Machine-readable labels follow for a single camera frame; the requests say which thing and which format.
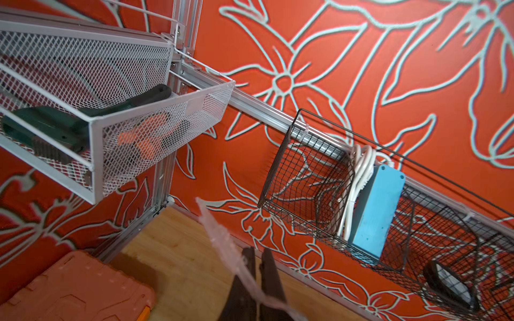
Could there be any green cordless drill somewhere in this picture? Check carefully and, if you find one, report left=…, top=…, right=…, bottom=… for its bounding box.
left=1, top=84, right=172, bottom=165

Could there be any blue power strip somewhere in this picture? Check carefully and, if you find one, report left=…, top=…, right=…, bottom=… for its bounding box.
left=348, top=165, right=406, bottom=266

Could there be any orange tool case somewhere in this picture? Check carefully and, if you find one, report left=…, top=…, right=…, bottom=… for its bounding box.
left=1, top=251, right=156, bottom=320

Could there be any black wire basket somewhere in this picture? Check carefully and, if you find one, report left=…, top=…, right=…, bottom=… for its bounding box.
left=259, top=109, right=513, bottom=320

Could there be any white power cord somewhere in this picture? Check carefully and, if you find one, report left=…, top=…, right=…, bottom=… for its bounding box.
left=335, top=143, right=396, bottom=242

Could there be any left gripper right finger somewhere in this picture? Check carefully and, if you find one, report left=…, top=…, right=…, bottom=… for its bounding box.
left=260, top=248, right=293, bottom=321

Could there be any orange handled tool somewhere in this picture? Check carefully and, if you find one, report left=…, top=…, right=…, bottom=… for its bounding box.
left=116, top=112, right=191, bottom=160

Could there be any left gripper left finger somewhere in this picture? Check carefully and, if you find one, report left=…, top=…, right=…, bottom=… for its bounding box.
left=218, top=247, right=257, bottom=321

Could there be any black tape measure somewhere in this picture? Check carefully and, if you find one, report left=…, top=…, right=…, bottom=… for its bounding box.
left=423, top=260, right=480, bottom=312

